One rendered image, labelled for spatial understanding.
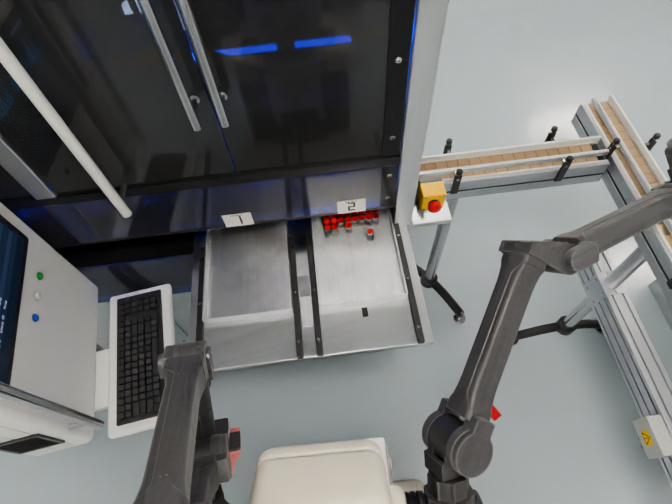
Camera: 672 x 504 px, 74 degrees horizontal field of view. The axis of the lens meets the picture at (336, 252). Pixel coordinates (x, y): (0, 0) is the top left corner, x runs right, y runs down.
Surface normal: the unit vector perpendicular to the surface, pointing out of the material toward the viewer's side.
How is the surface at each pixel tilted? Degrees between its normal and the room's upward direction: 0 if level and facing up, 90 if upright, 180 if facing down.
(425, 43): 90
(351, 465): 43
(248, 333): 0
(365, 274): 0
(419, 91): 90
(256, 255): 0
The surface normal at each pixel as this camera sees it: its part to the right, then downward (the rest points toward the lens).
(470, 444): 0.38, 0.07
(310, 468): -0.09, -0.95
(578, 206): -0.05, -0.51
